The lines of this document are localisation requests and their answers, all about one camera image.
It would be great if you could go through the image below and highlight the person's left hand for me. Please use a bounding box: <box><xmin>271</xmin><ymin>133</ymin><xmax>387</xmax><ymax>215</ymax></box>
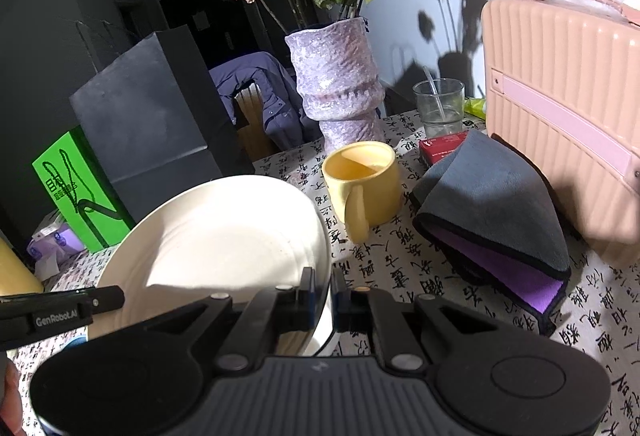
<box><xmin>1</xmin><ymin>360</ymin><xmax>26</xmax><ymax>436</ymax></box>

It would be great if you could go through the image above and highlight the yellow thermos jug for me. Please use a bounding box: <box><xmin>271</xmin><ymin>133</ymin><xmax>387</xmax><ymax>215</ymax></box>
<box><xmin>0</xmin><ymin>239</ymin><xmax>43</xmax><ymax>296</ymax></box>

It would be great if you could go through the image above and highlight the purple tissue pack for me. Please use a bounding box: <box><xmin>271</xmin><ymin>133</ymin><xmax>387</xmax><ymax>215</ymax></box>
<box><xmin>27</xmin><ymin>222</ymin><xmax>85</xmax><ymax>281</ymax></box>

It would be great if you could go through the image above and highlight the yellow mug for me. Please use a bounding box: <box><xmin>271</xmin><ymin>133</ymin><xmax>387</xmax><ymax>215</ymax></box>
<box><xmin>322</xmin><ymin>141</ymin><xmax>402</xmax><ymax>244</ymax></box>

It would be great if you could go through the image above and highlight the green paper bag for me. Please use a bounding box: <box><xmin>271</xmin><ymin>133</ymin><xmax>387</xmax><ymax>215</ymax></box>
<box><xmin>32</xmin><ymin>126</ymin><xmax>134</xmax><ymax>253</ymax></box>

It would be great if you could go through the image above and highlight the grey purple cloth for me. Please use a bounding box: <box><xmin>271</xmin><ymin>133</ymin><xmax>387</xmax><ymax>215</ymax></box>
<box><xmin>410</xmin><ymin>130</ymin><xmax>570</xmax><ymax>336</ymax></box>

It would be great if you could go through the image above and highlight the red small box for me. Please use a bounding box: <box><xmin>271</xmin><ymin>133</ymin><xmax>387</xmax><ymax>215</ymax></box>
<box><xmin>419</xmin><ymin>132</ymin><xmax>468</xmax><ymax>166</ymax></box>

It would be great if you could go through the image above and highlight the dark blue jacket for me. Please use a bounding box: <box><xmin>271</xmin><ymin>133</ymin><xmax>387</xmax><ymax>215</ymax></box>
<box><xmin>208</xmin><ymin>51</ymin><xmax>321</xmax><ymax>152</ymax></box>

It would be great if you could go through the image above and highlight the clear drinking glass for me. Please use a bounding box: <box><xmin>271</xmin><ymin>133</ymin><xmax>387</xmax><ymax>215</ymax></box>
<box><xmin>412</xmin><ymin>68</ymin><xmax>464</xmax><ymax>138</ymax></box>

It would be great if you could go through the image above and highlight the green snack packet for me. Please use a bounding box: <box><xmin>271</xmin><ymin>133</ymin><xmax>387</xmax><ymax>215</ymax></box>
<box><xmin>464</xmin><ymin>98</ymin><xmax>487</xmax><ymax>121</ymax></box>

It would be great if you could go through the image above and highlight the purple textured vase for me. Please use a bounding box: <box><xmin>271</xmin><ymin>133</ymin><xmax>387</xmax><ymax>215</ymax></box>
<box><xmin>285</xmin><ymin>17</ymin><xmax>385</xmax><ymax>153</ymax></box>

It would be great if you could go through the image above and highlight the black paper bag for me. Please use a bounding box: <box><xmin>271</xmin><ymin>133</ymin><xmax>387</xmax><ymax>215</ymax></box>
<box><xmin>70</xmin><ymin>26</ymin><xmax>254</xmax><ymax>222</ymax></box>

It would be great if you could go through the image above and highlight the calligraphy print tablecloth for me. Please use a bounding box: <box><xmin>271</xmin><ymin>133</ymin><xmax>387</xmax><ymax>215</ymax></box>
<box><xmin>8</xmin><ymin>110</ymin><xmax>640</xmax><ymax>436</ymax></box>

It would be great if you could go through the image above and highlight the pink small suitcase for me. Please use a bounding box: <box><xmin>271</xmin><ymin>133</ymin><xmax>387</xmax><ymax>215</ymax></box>
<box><xmin>482</xmin><ymin>0</ymin><xmax>639</xmax><ymax>268</ymax></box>

